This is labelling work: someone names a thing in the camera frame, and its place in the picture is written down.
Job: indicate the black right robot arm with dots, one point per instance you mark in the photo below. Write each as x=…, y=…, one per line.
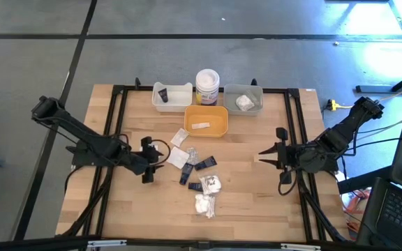
x=340, y=134

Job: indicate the dark blue toiletry tube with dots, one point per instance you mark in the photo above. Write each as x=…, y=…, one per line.
x=163, y=95
x=194, y=187
x=205, y=163
x=186, y=173

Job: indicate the white plastic bin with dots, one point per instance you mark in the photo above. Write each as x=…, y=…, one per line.
x=178, y=101

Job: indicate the Lysol wipes canister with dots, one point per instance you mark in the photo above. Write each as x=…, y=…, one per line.
x=207, y=83

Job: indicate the yellow power plug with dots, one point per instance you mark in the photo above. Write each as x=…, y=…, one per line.
x=332, y=104

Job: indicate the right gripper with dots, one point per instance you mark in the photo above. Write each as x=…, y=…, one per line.
x=286, y=157

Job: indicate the clear bag of cotton swabs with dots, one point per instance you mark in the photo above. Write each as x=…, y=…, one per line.
x=244, y=102
x=210, y=184
x=204, y=205

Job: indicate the black laptop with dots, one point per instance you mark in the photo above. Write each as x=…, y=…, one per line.
x=400, y=212

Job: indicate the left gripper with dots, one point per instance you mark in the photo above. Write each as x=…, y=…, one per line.
x=146, y=160

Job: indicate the small white paper packet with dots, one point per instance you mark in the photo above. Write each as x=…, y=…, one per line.
x=179, y=137

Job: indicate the yellow plastic bin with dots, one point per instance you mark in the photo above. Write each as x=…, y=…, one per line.
x=215, y=130

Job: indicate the black metal table frame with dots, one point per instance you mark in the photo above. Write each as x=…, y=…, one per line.
x=274, y=90

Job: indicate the silver aluminium bracket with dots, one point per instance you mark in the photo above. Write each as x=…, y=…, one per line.
x=300, y=247
x=106, y=243

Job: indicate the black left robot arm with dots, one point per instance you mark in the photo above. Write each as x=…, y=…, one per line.
x=68, y=122

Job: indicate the grey plastic bin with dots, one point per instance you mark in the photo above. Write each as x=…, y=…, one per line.
x=232, y=104

